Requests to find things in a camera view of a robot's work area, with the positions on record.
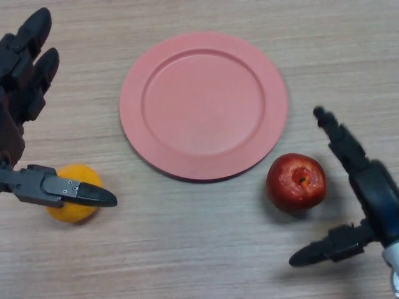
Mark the red apple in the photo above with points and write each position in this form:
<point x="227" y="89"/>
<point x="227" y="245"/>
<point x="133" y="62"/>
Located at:
<point x="296" y="186"/>

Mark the pink round plate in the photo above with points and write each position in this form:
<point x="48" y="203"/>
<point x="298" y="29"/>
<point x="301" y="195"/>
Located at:
<point x="203" y="107"/>

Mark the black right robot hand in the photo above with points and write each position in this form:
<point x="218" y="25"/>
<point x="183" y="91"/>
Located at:
<point x="368" y="187"/>

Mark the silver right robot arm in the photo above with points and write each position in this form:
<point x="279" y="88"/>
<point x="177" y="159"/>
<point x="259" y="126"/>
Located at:
<point x="392" y="264"/>

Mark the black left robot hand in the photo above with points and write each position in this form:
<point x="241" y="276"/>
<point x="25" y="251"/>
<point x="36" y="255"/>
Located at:
<point x="17" y="90"/>

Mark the orange citrus fruit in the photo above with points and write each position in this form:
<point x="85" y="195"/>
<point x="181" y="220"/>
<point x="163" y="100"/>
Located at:
<point x="78" y="213"/>

